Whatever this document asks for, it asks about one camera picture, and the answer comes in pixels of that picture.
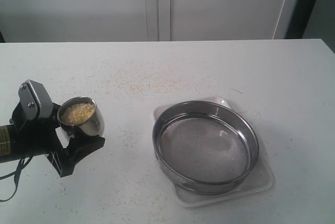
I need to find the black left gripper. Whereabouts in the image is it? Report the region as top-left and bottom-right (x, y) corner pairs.
(10, 103), (105, 177)

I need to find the white cabinet behind table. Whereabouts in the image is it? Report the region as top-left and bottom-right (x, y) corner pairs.
(1, 0), (297, 42)

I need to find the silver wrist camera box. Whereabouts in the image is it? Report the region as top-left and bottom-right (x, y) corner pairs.
(18, 80), (53, 120)

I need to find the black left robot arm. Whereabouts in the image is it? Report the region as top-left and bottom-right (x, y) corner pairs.
(1, 103), (60, 163)

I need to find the grain mixture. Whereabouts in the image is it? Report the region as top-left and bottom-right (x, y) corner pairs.
(61, 103), (95, 125)

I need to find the stainless steel cup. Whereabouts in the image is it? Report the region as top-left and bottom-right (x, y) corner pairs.
(58, 97), (104, 139)

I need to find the white square plastic tray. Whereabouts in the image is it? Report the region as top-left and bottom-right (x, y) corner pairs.
(153, 96), (275, 208)

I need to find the round steel mesh sieve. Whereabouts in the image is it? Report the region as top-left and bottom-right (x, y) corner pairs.
(152, 100), (260, 196)

